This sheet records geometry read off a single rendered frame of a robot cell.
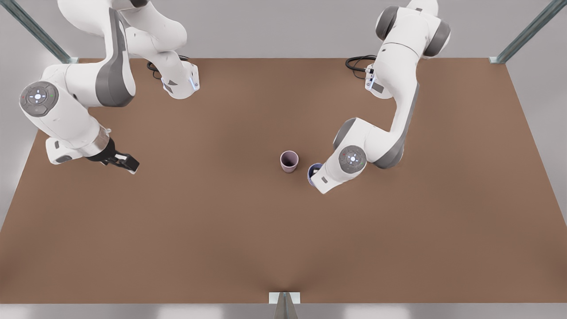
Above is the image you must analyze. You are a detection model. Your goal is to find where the purple cup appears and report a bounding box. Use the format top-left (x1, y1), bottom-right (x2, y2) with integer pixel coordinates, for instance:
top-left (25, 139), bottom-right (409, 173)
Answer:
top-left (307, 163), bottom-right (323, 186)

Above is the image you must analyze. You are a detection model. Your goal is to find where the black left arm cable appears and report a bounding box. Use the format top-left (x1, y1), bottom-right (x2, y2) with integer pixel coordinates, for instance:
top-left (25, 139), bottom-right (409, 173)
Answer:
top-left (345, 55), bottom-right (377, 80)

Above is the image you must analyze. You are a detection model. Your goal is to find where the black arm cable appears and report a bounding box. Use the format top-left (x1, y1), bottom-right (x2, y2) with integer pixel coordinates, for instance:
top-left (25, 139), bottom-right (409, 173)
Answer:
top-left (147, 55), bottom-right (190, 80)
top-left (345, 55), bottom-right (377, 80)

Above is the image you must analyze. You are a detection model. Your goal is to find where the pink cup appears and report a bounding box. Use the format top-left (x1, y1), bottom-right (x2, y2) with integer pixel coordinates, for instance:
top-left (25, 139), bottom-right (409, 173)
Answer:
top-left (280, 151), bottom-right (299, 173)

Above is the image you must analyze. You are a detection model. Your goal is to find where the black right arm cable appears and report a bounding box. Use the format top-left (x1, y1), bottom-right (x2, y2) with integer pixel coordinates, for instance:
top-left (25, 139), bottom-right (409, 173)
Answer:
top-left (147, 55), bottom-right (190, 80)

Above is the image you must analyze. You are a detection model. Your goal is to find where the silver frame post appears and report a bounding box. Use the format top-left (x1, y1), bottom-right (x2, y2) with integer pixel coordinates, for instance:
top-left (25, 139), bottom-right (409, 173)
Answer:
top-left (269, 292), bottom-right (301, 319)
top-left (489, 0), bottom-right (567, 64)
top-left (0, 0), bottom-right (79, 64)

